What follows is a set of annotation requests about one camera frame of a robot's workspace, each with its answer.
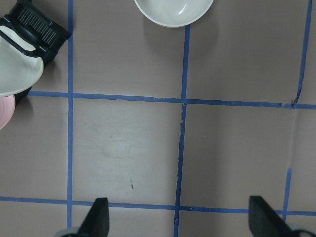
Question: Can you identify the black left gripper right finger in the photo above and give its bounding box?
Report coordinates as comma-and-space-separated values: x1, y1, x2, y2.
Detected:
248, 196, 296, 237

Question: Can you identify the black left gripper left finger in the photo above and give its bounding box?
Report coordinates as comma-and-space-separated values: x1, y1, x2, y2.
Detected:
77, 197, 110, 237

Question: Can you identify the pink plate in rack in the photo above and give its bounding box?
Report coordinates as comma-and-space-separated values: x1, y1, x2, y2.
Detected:
0, 95, 15, 129

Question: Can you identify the white plate in rack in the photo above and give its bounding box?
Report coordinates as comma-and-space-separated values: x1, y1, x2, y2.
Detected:
0, 38, 44, 97

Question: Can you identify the black plate rack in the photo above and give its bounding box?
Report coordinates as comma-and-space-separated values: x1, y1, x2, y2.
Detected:
0, 0, 71, 95

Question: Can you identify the white ceramic bowl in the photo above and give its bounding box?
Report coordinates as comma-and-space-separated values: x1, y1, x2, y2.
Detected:
135, 0, 214, 28

